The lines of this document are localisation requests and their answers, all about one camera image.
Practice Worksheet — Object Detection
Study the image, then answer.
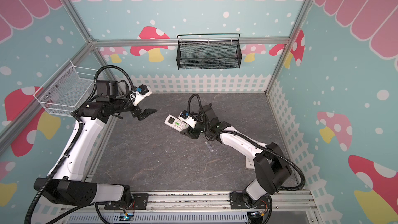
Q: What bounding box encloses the white remote control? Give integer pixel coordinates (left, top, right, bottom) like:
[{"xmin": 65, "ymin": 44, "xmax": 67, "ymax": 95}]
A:
[
  {"xmin": 164, "ymin": 115, "xmax": 189, "ymax": 132},
  {"xmin": 246, "ymin": 157, "xmax": 255, "ymax": 170}
]

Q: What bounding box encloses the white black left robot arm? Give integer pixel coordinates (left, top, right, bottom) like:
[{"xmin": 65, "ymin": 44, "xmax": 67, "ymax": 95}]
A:
[{"xmin": 34, "ymin": 80, "xmax": 156, "ymax": 208}]

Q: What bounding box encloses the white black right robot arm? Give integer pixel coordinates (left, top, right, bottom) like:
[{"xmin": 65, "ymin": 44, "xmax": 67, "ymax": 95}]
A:
[{"xmin": 178, "ymin": 104, "xmax": 292, "ymax": 208}]

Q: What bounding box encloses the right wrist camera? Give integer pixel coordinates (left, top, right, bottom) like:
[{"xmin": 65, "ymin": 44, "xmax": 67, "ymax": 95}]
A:
[{"xmin": 178, "ymin": 110, "xmax": 197, "ymax": 129}]

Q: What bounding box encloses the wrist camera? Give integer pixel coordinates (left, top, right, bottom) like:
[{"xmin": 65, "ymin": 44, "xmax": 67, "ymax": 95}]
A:
[
  {"xmin": 130, "ymin": 85, "xmax": 152, "ymax": 106},
  {"xmin": 178, "ymin": 110, "xmax": 197, "ymax": 129}
]

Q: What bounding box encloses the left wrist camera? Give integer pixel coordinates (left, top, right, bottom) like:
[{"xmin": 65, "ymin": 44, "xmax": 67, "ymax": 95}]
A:
[{"xmin": 130, "ymin": 85, "xmax": 152, "ymax": 106}]

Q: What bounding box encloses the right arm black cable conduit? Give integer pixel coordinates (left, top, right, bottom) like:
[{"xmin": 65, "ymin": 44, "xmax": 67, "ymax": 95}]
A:
[{"xmin": 187, "ymin": 93, "xmax": 306, "ymax": 192}]

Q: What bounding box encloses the white wire wall basket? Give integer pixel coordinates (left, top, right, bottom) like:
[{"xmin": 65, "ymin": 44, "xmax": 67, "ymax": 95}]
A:
[{"xmin": 33, "ymin": 60, "xmax": 96, "ymax": 117}]

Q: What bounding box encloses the black mesh wall basket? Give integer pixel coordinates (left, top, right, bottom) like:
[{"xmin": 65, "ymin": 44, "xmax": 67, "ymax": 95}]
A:
[{"xmin": 176, "ymin": 33, "xmax": 243, "ymax": 70}]

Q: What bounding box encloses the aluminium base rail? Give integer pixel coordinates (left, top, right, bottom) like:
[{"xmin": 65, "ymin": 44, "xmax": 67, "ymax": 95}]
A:
[{"xmin": 60, "ymin": 190, "xmax": 323, "ymax": 224}]

